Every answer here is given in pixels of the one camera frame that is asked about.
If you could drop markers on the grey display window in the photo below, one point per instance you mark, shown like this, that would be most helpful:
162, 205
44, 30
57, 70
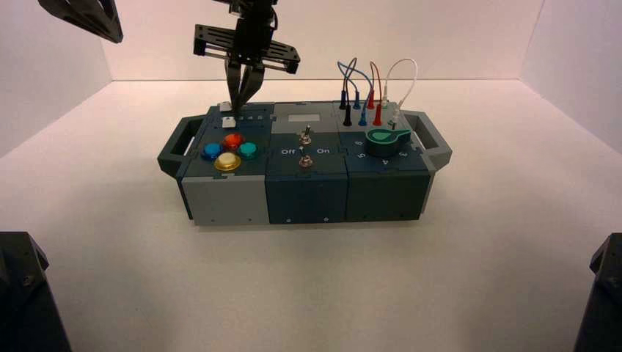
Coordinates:
303, 118

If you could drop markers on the green round push button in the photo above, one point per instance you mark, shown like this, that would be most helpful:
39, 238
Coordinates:
248, 150

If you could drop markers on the red round push button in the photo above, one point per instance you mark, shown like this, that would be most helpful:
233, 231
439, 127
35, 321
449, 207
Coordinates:
233, 141

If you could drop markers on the green rotary knob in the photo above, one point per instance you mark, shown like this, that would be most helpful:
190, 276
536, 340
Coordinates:
385, 141

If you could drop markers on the blue round push button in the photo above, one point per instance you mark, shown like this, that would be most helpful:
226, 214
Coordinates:
211, 151

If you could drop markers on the metal toggle switch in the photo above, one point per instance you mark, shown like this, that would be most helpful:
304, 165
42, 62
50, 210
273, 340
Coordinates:
304, 158
305, 135

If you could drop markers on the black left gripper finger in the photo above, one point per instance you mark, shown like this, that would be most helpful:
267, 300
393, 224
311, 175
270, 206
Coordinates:
80, 13
112, 12

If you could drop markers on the dark blue grey control box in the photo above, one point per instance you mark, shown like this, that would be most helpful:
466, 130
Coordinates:
306, 194

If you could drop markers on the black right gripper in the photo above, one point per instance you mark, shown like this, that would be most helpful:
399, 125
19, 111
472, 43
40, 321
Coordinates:
252, 39

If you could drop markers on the yellow round push button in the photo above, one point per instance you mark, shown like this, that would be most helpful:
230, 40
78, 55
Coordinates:
227, 161

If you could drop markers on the white slider knob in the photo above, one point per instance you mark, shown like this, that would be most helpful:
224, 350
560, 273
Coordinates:
224, 106
228, 122

